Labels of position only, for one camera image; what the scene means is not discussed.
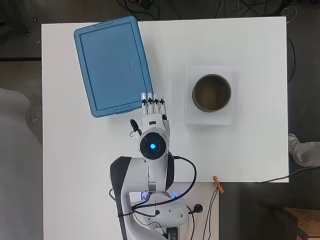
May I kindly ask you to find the orange clamp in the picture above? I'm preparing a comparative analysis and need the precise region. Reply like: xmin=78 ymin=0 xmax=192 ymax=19
xmin=213 ymin=175 xmax=225 ymax=194

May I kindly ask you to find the person's foot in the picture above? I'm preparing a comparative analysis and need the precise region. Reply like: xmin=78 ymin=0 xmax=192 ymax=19
xmin=288 ymin=133 xmax=320 ymax=168

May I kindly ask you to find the blue plastic box lid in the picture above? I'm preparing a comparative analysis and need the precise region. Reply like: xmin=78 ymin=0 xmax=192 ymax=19
xmin=73 ymin=15 xmax=154 ymax=119

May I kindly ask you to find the white flat box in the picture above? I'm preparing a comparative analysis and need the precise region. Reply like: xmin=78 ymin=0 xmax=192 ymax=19
xmin=183 ymin=65 xmax=234 ymax=127

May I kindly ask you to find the brown round tub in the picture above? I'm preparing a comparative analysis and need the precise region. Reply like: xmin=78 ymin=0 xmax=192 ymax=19
xmin=191 ymin=73 xmax=233 ymax=113

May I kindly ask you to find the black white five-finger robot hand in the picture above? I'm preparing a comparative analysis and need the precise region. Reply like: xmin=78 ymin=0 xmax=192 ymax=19
xmin=140 ymin=92 xmax=172 ymax=135

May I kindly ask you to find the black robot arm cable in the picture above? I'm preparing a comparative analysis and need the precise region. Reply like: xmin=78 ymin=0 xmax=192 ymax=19
xmin=131 ymin=154 xmax=198 ymax=218

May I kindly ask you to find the black floor cable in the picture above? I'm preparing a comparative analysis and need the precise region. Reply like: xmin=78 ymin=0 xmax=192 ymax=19
xmin=256 ymin=165 xmax=320 ymax=184

